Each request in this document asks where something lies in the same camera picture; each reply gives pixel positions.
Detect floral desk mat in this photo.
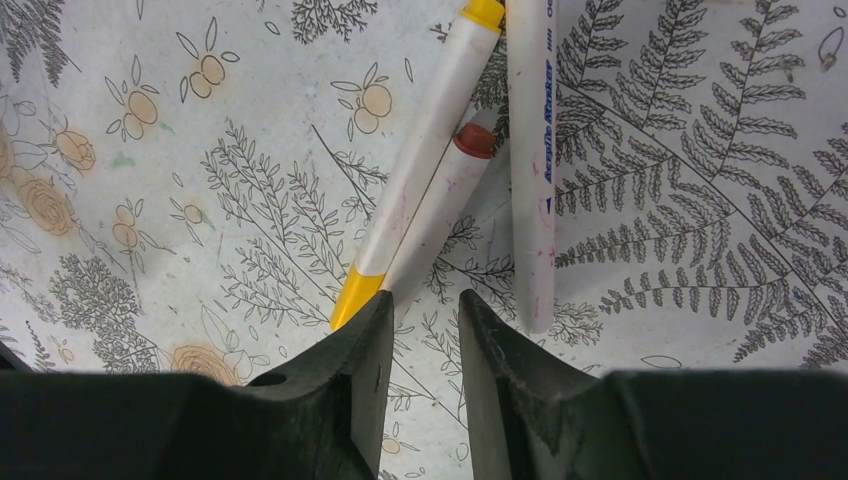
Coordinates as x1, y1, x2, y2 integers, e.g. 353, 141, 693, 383
0, 0, 848, 480

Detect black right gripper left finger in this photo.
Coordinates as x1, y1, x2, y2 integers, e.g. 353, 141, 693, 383
1, 291, 394, 479

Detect yellow capped white marker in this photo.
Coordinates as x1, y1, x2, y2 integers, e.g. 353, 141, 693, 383
330, 1, 505, 330

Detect plain white marker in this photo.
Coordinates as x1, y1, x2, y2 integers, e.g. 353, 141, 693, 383
505, 0, 557, 334

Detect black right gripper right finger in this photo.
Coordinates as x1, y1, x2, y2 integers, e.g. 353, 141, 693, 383
458, 290, 847, 479

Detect dark red capped white marker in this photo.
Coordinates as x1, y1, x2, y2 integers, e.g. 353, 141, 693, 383
381, 117, 496, 326

